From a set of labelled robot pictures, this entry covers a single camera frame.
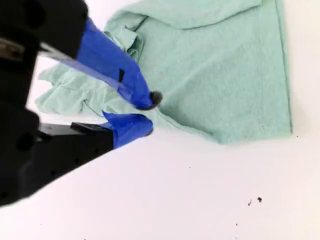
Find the green t-shirt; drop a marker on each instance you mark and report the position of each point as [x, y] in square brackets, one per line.
[212, 75]

